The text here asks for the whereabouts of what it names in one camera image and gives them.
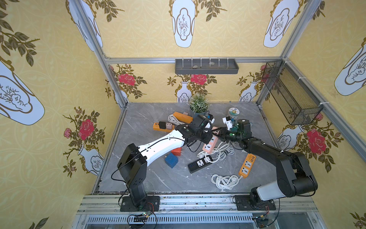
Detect pink power strip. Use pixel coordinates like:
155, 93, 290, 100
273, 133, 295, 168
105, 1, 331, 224
202, 127, 219, 154

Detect black power strip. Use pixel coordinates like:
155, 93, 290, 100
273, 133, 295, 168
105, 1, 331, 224
188, 155, 213, 174

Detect red cube adapter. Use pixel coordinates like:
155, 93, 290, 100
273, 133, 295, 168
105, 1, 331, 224
171, 148, 183, 156

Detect blue cube adapter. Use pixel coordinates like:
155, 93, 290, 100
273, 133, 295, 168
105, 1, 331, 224
165, 153, 178, 169

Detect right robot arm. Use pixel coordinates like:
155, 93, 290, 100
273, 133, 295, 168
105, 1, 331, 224
217, 119, 318, 204

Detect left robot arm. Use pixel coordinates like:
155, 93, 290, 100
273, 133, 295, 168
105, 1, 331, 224
116, 112, 214, 208

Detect round printed tin jar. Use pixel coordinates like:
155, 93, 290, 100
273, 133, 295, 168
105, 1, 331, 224
228, 107, 240, 119

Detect potted green plant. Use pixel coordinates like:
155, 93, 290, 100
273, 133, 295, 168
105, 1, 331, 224
189, 94, 209, 117

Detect pink USB charger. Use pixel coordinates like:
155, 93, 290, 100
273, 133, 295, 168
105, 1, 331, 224
166, 123, 173, 130

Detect black charger block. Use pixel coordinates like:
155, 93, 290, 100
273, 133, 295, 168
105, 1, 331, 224
158, 121, 166, 129

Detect orange power strip with adapters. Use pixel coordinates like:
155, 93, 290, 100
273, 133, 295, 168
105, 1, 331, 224
153, 122, 175, 133

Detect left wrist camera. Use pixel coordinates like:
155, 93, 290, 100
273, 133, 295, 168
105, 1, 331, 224
206, 114, 215, 124

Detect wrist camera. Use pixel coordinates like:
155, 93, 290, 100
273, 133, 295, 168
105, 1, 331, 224
222, 116, 233, 131
206, 114, 215, 124

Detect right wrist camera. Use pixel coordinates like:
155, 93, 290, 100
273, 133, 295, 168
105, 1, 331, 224
222, 116, 233, 131

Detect white coiled cable centre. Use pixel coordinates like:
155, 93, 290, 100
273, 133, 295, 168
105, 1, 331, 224
197, 141, 235, 164

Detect white cable rear strip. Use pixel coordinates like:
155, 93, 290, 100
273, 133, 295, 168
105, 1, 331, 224
167, 114, 181, 126

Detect white cable strip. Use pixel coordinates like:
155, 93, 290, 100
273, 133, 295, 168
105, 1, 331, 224
167, 114, 181, 126
211, 174, 243, 191

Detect white cable right strip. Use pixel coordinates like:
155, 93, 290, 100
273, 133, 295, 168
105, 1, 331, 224
211, 174, 243, 191

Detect black wire mesh basket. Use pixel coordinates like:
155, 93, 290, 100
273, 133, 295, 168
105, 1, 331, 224
262, 61, 323, 126

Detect grey wall shelf tray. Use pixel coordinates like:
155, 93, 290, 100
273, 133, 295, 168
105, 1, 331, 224
174, 58, 239, 75

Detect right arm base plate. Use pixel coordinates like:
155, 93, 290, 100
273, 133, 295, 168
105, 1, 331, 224
233, 195, 276, 211

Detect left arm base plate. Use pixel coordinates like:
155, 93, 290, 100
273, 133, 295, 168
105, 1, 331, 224
118, 196, 160, 212

